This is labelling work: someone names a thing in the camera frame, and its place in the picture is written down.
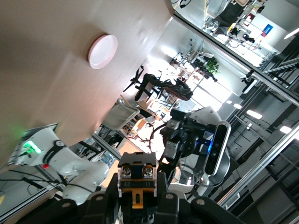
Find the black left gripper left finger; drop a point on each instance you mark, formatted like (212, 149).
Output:
(98, 210)

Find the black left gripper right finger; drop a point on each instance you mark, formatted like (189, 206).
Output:
(177, 212)

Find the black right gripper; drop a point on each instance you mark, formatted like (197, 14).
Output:
(194, 137)

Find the orange push button switch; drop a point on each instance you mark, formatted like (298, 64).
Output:
(136, 184)

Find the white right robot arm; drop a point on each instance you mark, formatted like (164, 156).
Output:
(77, 163)

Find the grey mesh chair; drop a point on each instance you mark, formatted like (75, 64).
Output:
(121, 114)

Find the black office chair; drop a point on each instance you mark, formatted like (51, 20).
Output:
(147, 81)

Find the green potted plant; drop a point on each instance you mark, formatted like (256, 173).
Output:
(212, 66)

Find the aluminium cage beam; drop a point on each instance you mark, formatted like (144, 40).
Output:
(257, 171)

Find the pink round plate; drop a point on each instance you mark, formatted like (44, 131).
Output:
(102, 51)

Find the blue and red banner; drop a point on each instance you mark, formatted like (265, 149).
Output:
(268, 30)

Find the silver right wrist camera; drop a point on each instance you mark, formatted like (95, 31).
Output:
(218, 144)

